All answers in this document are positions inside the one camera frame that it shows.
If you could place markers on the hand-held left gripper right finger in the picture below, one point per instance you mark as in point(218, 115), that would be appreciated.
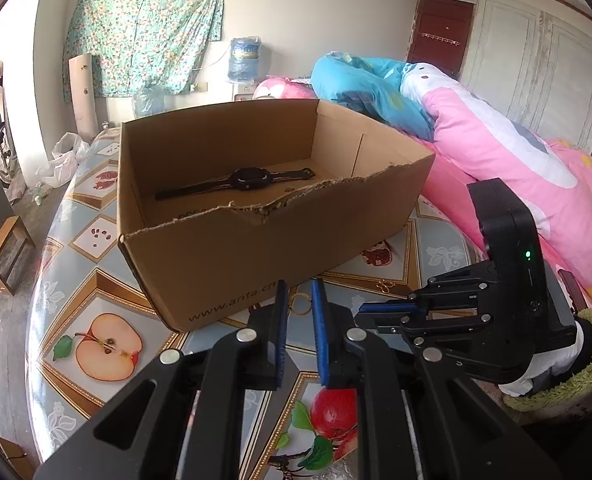
point(318, 330)

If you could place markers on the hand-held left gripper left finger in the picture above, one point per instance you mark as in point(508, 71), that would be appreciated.
point(278, 330)

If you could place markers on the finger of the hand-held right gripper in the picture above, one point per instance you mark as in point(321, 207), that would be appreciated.
point(386, 306)
point(386, 322)

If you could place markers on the brown cardboard box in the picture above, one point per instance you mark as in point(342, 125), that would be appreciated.
point(276, 255)

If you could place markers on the person's right forearm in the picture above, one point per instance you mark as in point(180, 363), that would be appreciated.
point(576, 390)

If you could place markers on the person's right hand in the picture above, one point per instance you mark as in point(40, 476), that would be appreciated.
point(551, 365)

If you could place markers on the black wristwatch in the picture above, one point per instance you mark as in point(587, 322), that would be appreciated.
point(246, 178)

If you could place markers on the pink white quilt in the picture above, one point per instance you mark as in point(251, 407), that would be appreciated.
point(501, 135)

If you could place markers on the fruit print tablecloth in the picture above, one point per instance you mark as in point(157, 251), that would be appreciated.
point(76, 270)

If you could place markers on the blue patterned pillow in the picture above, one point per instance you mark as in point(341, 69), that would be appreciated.
point(366, 85)

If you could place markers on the white water dispenser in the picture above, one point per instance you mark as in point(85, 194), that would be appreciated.
point(243, 92)

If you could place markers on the white wardrobe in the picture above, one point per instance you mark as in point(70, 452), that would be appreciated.
point(536, 50)

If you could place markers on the empty clear water jug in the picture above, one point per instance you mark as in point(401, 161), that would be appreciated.
point(148, 102)

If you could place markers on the white hook rack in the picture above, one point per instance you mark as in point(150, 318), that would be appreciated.
point(441, 38)

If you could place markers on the blue water bottle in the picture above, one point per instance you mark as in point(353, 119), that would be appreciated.
point(243, 60)

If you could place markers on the white plastic bag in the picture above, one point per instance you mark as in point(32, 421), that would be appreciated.
point(63, 160)

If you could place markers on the dark red door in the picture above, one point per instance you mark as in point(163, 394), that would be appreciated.
point(441, 20)

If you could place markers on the brown paper bag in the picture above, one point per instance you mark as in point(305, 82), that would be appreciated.
point(16, 460)

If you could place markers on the wheelchair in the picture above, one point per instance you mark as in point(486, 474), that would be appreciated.
point(1, 150)

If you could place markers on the green floral wall cloth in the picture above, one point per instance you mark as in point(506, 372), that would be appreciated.
point(146, 25)

